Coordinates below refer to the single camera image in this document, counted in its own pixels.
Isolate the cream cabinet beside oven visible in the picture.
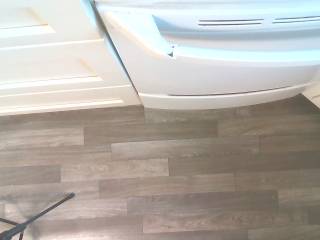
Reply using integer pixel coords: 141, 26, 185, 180
299, 82, 320, 109

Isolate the white oven bottom drawer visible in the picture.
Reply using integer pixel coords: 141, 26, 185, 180
137, 82, 320, 111

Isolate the cream kitchen cabinet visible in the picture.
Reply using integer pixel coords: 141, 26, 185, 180
0, 0, 144, 116

